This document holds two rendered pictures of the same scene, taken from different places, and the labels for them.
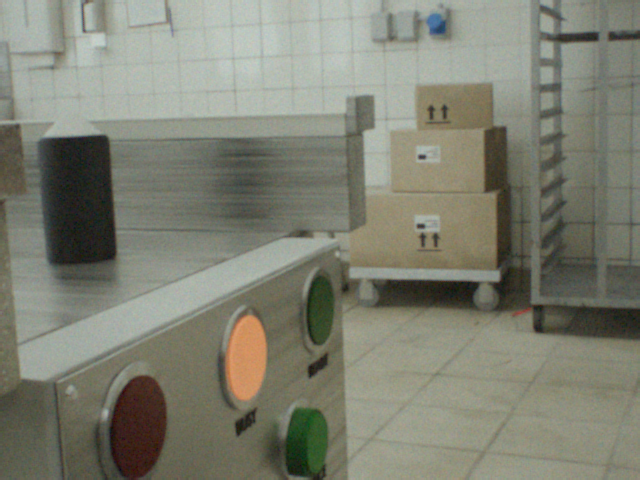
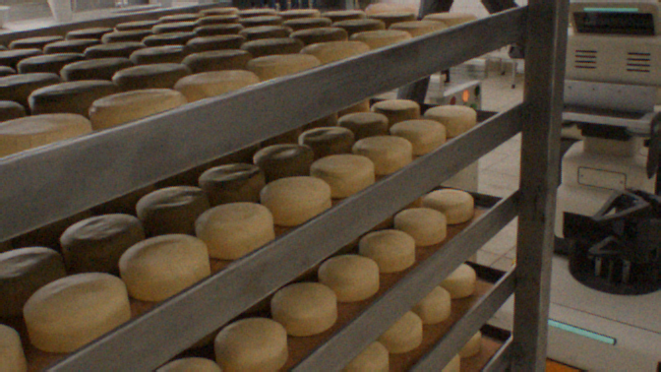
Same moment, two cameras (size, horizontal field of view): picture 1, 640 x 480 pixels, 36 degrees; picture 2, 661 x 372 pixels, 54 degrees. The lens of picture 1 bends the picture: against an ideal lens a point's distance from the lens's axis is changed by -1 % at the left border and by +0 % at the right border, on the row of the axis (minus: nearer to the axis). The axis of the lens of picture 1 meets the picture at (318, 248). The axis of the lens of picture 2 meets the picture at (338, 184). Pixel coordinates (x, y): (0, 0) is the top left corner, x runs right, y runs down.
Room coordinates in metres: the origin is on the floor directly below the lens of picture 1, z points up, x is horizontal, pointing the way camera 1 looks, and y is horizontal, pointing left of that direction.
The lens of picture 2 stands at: (-1.69, -0.25, 1.31)
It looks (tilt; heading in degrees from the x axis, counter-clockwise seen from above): 21 degrees down; 20
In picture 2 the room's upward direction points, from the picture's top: 4 degrees counter-clockwise
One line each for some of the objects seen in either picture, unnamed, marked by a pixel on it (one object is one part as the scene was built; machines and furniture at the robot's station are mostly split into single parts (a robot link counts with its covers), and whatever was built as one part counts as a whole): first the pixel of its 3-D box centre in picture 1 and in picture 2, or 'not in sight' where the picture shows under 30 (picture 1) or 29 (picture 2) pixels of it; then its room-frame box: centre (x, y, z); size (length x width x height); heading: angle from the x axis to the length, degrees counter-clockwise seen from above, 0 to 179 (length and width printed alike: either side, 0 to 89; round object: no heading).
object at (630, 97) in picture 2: not in sight; (602, 127); (-0.01, -0.36, 0.83); 0.28 x 0.16 x 0.22; 71
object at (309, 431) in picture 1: (301, 441); not in sight; (0.41, 0.01, 0.76); 0.03 x 0.02 x 0.03; 159
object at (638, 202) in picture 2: not in sight; (618, 221); (-0.74, -0.35, 0.89); 0.09 x 0.07 x 0.07; 131
